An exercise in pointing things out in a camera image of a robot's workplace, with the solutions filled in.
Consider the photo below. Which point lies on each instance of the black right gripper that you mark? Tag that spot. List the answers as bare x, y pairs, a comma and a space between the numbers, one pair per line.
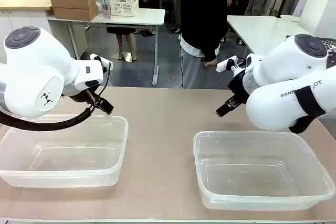
240, 87

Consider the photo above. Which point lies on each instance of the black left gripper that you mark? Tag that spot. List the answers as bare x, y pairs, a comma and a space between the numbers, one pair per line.
86, 96

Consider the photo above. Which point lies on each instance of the clear plastic container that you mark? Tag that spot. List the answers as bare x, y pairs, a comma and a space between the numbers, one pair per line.
262, 171
65, 153

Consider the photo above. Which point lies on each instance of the person's left forearm black sleeve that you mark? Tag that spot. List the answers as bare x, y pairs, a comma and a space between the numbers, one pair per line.
211, 43

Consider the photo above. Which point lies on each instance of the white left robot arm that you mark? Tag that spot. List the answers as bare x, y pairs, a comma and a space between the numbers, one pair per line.
34, 72

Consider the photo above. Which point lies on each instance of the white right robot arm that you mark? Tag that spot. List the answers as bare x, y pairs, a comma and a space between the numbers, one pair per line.
288, 77

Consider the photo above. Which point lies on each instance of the white lattice plastic basket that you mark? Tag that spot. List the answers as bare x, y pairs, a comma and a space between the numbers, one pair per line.
123, 2

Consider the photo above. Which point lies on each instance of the person's left hand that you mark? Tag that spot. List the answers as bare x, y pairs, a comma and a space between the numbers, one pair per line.
210, 63

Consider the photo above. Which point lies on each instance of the large white table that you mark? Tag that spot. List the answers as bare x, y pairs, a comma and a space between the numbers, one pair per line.
262, 30

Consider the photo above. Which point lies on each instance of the white folding table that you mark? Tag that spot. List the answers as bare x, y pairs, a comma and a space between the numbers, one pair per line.
141, 16

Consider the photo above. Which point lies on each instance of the plastic cup with straw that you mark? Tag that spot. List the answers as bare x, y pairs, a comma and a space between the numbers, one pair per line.
106, 9

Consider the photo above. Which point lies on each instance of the person in black top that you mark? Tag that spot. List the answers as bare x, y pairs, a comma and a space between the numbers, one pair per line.
202, 11

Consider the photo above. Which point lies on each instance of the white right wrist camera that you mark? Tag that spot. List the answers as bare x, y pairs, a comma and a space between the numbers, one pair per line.
225, 64

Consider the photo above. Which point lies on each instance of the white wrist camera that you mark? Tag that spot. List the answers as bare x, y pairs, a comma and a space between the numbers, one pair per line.
225, 64
101, 60

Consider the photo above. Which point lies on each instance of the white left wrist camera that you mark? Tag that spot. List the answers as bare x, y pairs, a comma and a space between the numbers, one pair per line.
101, 60

